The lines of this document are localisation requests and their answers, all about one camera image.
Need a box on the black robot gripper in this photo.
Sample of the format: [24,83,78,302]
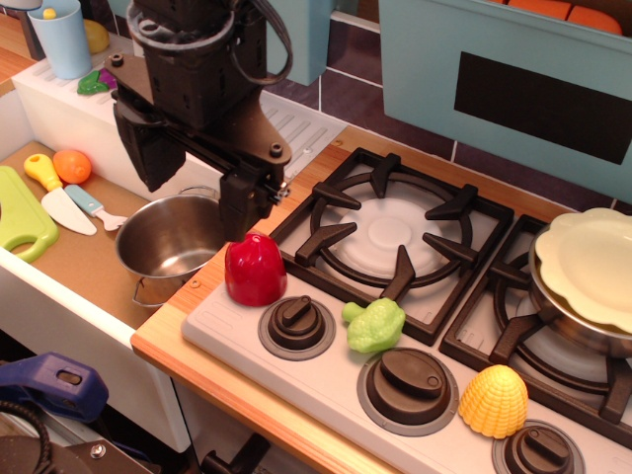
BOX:
[106,1,293,242]

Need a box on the red toy sweet potato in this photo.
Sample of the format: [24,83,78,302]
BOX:
[224,232,287,307]

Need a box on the small steel pot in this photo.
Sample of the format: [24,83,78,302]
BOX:
[116,187,225,308]

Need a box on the orange toy fruit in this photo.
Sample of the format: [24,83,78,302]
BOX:
[52,150,93,185]

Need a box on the purple toy eggplant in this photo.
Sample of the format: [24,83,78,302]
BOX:
[77,68,118,96]

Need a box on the yellow toy lemon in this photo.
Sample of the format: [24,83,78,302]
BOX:
[83,19,110,55]

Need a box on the left black stove knob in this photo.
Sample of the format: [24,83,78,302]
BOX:
[258,295,336,361]

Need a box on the black stove knob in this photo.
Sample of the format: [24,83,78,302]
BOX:
[356,348,459,437]
[258,295,336,361]
[492,420,587,474]

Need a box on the green cutting board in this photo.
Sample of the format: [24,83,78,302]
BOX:
[1,166,59,263]

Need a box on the left black burner grate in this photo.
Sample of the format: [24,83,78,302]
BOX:
[273,148,514,346]

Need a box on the black burner grate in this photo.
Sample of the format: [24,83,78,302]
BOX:
[273,148,514,346]
[439,215,631,447]

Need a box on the light blue cup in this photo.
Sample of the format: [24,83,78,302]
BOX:
[28,0,92,79]

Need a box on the green toy broccoli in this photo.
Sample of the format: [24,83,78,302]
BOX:
[342,297,406,354]

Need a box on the blue clamp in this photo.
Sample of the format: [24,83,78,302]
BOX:
[1,352,110,423]

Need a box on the white stove top panel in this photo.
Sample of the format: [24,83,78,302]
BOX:
[181,162,632,474]

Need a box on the middle black stove knob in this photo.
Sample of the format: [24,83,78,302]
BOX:
[356,348,459,437]

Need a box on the right black burner grate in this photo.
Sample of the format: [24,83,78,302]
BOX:
[439,215,631,447]

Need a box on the teal toy microwave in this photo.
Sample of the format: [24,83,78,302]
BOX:
[379,1,631,201]

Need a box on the yellow toy corn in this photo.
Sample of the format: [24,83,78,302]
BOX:
[458,364,528,439]

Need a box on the cream scalloped plate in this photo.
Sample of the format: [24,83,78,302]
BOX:
[534,208,631,334]

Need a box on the steel pan on stove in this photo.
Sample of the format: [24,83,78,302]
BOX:
[528,231,631,358]

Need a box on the right black stove knob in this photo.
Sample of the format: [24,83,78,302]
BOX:
[492,420,587,474]

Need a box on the blue handled toy fork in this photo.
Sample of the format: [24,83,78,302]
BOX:
[65,184,127,232]

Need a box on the yellow handled toy knife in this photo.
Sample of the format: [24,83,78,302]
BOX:
[24,153,97,236]

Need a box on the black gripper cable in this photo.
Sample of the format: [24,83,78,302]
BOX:
[229,0,294,88]

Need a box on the teal cabinet post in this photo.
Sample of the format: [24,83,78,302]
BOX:
[271,0,336,86]

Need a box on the black oven door handle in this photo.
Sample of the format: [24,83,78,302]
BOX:
[199,434,272,474]

